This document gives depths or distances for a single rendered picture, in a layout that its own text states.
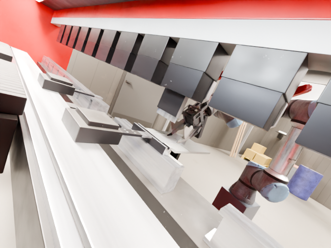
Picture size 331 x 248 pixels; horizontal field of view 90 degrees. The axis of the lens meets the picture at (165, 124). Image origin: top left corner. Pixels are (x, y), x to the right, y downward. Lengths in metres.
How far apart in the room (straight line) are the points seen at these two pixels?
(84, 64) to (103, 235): 3.75
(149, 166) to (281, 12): 0.53
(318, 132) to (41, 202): 0.44
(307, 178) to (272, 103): 6.01
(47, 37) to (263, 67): 2.39
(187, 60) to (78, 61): 3.44
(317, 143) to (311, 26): 0.23
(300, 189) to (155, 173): 6.02
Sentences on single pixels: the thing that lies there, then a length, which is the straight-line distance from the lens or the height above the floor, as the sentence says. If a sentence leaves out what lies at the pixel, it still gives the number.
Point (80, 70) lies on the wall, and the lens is 3.90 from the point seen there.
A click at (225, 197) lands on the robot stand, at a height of 0.74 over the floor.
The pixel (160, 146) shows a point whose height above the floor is 0.99.
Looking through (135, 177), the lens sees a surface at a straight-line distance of 0.58.
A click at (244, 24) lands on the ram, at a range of 0.51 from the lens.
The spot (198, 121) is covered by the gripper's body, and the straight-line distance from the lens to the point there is 0.68.
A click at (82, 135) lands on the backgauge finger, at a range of 0.40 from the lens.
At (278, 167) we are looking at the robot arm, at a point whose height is 1.06.
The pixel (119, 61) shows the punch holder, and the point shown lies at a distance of 0.84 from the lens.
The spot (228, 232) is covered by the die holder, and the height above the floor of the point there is 0.94.
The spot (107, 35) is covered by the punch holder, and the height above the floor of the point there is 1.31.
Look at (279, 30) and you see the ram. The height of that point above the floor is 1.38.
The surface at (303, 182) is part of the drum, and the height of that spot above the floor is 0.45.
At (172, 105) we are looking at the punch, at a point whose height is 1.13.
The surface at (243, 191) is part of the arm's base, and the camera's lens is 1.14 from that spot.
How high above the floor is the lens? 1.16
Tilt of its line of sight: 10 degrees down
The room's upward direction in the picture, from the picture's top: 24 degrees clockwise
